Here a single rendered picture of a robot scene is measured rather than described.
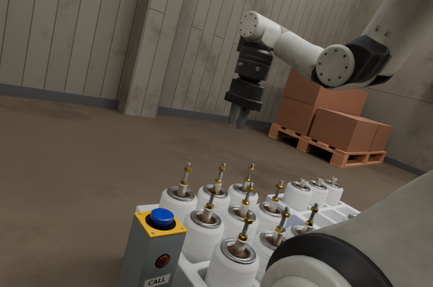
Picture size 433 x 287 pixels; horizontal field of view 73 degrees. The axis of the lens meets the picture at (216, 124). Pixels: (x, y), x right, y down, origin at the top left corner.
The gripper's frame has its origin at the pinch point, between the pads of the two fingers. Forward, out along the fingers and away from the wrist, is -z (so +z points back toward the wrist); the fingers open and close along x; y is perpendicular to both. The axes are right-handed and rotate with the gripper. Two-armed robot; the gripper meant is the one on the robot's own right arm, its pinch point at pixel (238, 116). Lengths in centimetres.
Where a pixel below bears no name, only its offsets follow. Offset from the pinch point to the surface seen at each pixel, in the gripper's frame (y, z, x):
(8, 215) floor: 45, -48, 36
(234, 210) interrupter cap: 1.5, -22.7, -10.2
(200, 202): 4.7, -25.8, -0.4
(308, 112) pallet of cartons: -211, -8, 120
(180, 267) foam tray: 19.5, -30.2, -16.7
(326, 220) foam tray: -47, -31, -12
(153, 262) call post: 30.8, -21.7, -22.7
